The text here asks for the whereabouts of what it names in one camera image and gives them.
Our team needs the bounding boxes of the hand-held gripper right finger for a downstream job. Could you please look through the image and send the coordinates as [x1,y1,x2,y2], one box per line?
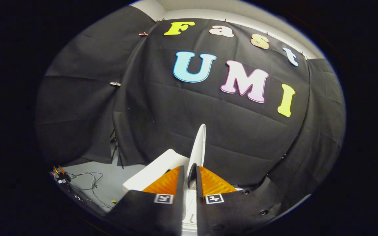
[195,166,284,236]

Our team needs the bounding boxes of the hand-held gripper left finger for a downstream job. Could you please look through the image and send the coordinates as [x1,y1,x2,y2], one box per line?
[105,166,185,236]

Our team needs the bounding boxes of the white toilet lid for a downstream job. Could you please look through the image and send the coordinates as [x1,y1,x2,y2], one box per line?
[187,124,207,191]

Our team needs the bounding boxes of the white toilet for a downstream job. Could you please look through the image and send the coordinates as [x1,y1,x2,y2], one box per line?
[122,149,199,236]

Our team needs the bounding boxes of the black backdrop cloth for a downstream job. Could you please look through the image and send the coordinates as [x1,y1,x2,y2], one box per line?
[35,5,346,210]

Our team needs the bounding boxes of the black tripod stand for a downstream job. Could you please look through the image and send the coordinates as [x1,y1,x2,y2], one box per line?
[110,129,124,170]

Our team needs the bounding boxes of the black power strip with plugs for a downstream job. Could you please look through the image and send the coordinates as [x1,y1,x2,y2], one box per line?
[51,165,73,194]

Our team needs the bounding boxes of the black floor cables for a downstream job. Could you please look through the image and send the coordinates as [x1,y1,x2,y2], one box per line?
[67,172,115,211]

